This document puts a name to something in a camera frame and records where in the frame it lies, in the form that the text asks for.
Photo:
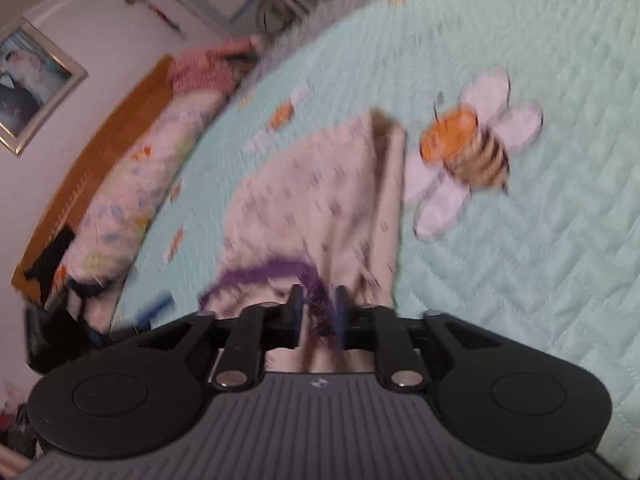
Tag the white floor fan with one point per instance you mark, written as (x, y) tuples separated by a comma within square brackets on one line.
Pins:
[(274, 12)]

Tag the red tassel ornament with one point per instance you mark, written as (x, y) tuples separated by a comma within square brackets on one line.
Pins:
[(165, 17)]

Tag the framed wedding photo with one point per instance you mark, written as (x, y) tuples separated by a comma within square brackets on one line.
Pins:
[(30, 85)]

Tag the floral pillow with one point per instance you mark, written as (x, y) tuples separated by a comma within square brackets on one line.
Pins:
[(130, 195)]

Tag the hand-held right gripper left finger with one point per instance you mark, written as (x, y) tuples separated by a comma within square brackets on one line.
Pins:
[(296, 317)]

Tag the pink printed pajama top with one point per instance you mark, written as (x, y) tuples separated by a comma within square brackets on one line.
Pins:
[(320, 210)]

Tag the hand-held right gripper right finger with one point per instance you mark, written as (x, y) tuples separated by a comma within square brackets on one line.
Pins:
[(341, 320)]

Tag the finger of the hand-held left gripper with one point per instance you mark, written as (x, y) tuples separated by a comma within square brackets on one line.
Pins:
[(152, 310)]

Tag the pink floral garment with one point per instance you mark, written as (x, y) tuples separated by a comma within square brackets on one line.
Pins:
[(210, 67)]

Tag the dark blurred object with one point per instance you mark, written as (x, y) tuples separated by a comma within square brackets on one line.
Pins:
[(50, 257)]

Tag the green quilted bee bedspread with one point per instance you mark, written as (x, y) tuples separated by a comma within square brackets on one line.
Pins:
[(500, 235)]

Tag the wooden headboard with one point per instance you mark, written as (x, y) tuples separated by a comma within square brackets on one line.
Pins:
[(90, 160)]

